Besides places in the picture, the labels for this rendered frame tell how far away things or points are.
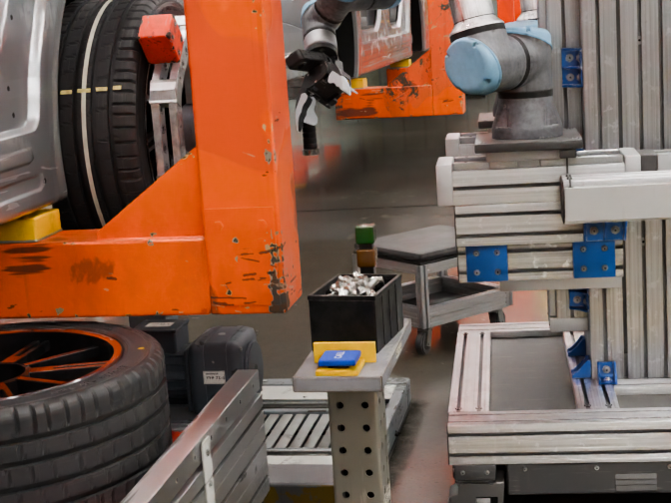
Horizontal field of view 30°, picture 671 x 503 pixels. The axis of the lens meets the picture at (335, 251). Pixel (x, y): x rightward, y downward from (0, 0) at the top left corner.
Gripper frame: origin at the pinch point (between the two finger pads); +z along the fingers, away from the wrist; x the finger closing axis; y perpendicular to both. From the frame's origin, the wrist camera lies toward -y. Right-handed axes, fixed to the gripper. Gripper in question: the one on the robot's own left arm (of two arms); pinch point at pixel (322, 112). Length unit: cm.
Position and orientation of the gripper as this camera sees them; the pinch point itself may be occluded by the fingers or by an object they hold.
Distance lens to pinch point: 270.2
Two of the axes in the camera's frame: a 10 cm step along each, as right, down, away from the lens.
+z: 0.8, 7.8, -6.3
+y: 6.8, 4.2, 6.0
